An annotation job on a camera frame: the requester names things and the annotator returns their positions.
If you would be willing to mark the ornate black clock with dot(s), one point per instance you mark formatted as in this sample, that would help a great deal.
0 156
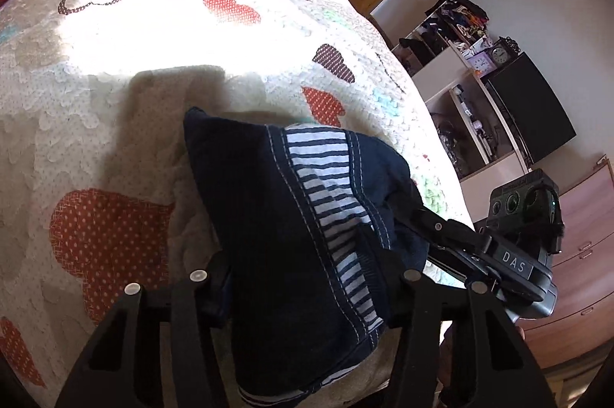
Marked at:
501 53

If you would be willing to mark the wooden drawer chest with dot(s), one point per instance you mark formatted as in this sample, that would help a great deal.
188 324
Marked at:
585 274

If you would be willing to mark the white television cabinet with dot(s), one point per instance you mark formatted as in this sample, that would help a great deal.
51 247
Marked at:
441 63

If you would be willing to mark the patchwork heart quilt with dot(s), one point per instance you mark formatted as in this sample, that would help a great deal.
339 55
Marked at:
120 101

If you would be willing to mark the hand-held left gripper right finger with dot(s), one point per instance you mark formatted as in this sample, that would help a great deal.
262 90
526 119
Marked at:
422 317

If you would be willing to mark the black television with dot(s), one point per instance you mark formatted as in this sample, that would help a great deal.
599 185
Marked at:
527 111

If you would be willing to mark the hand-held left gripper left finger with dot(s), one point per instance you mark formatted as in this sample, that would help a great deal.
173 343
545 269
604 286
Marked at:
189 317

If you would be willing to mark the purple clock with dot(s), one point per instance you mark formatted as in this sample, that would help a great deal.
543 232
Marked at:
481 64

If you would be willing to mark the dark navy pants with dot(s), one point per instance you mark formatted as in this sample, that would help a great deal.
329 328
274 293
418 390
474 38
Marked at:
268 221

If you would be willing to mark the shoe rack with clothes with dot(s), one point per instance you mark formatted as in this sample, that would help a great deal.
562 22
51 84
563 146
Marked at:
431 39

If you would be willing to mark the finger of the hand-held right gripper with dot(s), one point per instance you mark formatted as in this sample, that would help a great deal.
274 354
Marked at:
446 228
455 264

